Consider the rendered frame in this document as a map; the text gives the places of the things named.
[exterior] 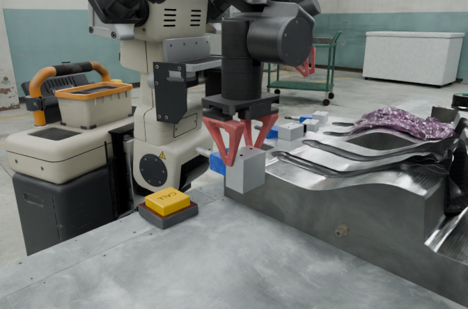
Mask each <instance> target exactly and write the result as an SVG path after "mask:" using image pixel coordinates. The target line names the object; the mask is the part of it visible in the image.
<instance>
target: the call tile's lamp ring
mask: <svg viewBox="0 0 468 309"><path fill-rule="evenodd" d="M190 203H191V205H189V206H186V207H184V208H182V209H179V210H178V211H176V212H173V213H171V214H168V215H166V216H162V215H160V214H158V213H157V212H155V211H154V210H152V209H151V208H149V207H147V206H145V205H144V204H146V202H143V203H140V204H139V205H140V206H141V207H142V208H144V209H146V210H148V211H149V212H150V213H152V214H154V215H155V216H157V217H159V218H160V219H161V220H164V219H167V218H169V217H170V216H173V215H175V214H177V213H179V212H182V211H184V210H186V209H189V208H190V207H193V206H195V205H197V204H196V203H194V202H193V201H190Z"/></svg>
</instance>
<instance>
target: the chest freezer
mask: <svg viewBox="0 0 468 309"><path fill-rule="evenodd" d="M366 35H368V36H366V48H365V56H364V68H363V75H362V76H363V77H365V80H368V78H369V77H372V78H378V79H390V80H396V81H408V82H414V83H421V84H432V85H437V88H441V86H443V85H445V84H449V85H451V84H452V82H453V81H455V79H456V74H457V71H458V63H459V59H460V52H461V48H462V41H463V37H464V36H465V33H439V32H406V31H373V32H366Z"/></svg>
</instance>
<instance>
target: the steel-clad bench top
mask: <svg viewBox="0 0 468 309"><path fill-rule="evenodd" d="M442 101H444V100H441V99H435V98H429V97H418V98H415V99H413V100H410V101H408V102H405V103H403V104H400V105H398V106H395V108H397V109H403V110H405V111H407V112H409V113H411V114H412V115H415V116H417V117H420V118H423V119H426V118H427V117H428V116H431V111H432V106H434V105H436V104H438V103H440V102H442ZM184 194H186V195H188V196H189V197H190V200H191V201H193V202H194V203H196V204H197V205H198V214H196V215H194V216H192V217H190V218H188V219H185V220H184V221H181V222H179V223H177V224H175V225H172V226H171V227H169V228H167V229H165V230H163V229H161V228H159V227H158V226H156V225H155V224H154V223H152V222H150V221H149V220H148V219H146V218H144V217H143V216H142V215H140V214H139V212H135V213H133V214H131V215H128V216H126V217H123V218H121V219H118V220H116V221H113V222H111V223H108V224H106V225H104V226H101V227H99V228H96V229H94V230H91V231H89V232H86V233H84V234H82V235H79V236H77V237H74V238H72V239H69V240H67V241H64V242H62V243H60V244H57V245H55V246H52V247H50V248H47V249H45V250H43V251H40V252H38V253H35V254H33V255H30V256H28V257H25V258H22V259H21V260H18V261H16V262H13V263H10V264H7V265H6V266H3V267H1V268H0V309H468V308H466V307H464V306H461V305H460V304H458V303H456V302H454V301H451V300H449V299H447V298H445V297H442V296H440V295H438V294H436V293H434V292H431V291H430V290H427V289H426V288H423V287H421V286H419V285H417V284H414V283H412V282H410V281H408V280H405V279H404V278H401V277H400V276H397V275H395V274H393V273H391V272H389V271H386V270H384V269H382V268H380V267H377V266H375V265H374V264H371V263H370V262H367V261H365V260H362V259H361V258H359V257H356V256H354V255H352V254H350V253H347V252H345V251H343V250H341V249H339V248H337V247H335V246H332V245H330V244H328V243H326V242H324V241H321V240H319V239H317V238H315V237H313V236H310V235H308V234H306V233H305V232H302V231H300V230H298V229H296V228H293V227H291V226H289V225H287V224H285V223H282V222H280V221H278V220H276V219H273V218H272V217H270V216H268V215H266V214H263V213H261V212H259V211H257V210H254V209H252V208H250V207H248V206H246V205H243V204H242V203H239V202H238V201H235V200H233V199H231V198H229V197H226V196H225V195H224V177H221V178H219V179H217V180H214V181H212V182H209V183H207V184H204V185H202V186H199V187H196V188H195V189H192V190H190V191H187V192H184Z"/></svg>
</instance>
